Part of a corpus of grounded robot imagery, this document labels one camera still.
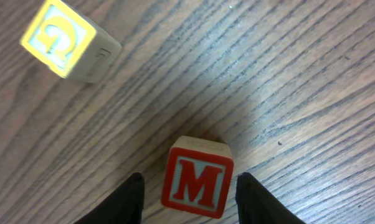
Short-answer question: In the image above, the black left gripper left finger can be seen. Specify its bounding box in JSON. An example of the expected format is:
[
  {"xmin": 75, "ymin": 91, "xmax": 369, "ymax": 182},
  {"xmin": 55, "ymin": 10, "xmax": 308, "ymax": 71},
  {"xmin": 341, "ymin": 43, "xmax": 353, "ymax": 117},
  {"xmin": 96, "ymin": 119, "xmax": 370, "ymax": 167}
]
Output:
[{"xmin": 75, "ymin": 172, "xmax": 145, "ymax": 224}]

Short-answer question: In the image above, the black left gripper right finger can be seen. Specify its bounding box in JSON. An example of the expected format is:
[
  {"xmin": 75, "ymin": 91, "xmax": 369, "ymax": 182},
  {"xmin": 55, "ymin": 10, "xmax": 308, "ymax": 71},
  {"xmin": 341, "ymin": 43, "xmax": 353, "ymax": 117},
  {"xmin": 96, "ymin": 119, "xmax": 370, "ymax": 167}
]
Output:
[{"xmin": 235, "ymin": 172, "xmax": 305, "ymax": 224}]

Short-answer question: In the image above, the red M wooden block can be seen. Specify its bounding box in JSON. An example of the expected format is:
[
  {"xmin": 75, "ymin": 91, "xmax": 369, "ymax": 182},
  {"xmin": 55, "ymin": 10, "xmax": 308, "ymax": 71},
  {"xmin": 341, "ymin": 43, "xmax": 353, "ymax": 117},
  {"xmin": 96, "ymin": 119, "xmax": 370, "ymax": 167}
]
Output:
[{"xmin": 161, "ymin": 136, "xmax": 234, "ymax": 219}]

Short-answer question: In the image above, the yellow G wooden block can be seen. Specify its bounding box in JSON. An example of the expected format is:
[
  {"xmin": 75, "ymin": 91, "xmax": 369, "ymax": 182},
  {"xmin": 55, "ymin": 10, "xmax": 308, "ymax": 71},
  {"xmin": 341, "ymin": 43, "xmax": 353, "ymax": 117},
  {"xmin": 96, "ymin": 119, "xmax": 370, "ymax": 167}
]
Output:
[{"xmin": 20, "ymin": 0, "xmax": 122, "ymax": 83}]

